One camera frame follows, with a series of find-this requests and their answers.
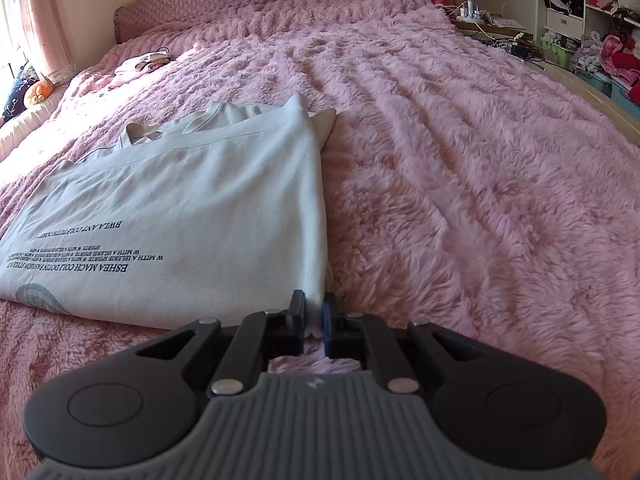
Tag blue storage bin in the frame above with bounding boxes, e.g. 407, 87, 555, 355
575, 69, 640, 108

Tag white printed sweatshirt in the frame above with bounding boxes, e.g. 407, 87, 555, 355
0, 92, 338, 337

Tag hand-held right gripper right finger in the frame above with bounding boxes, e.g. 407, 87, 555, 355
321, 292, 482, 396

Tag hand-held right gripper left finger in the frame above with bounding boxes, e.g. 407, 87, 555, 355
134, 289, 309, 398

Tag small pink garment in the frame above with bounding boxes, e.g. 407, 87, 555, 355
107, 48, 172, 91

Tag wooden bedside table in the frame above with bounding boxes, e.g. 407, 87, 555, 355
450, 10, 532, 40

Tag pink lace-trimmed curtain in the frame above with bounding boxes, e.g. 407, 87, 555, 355
0, 0, 77, 83

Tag navy patterned pillow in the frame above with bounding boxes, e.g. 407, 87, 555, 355
0, 64, 40, 122

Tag orange plush toy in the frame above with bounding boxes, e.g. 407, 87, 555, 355
24, 79, 54, 107

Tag white open wardrobe shelves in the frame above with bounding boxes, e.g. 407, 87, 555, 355
536, 0, 640, 108

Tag pink fluffy blanket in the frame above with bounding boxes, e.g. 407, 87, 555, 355
0, 0, 640, 463

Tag beige window seat cushion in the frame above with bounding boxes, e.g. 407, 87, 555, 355
0, 85, 68, 163

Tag green storage bin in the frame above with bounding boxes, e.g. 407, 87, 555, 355
554, 42, 577, 69

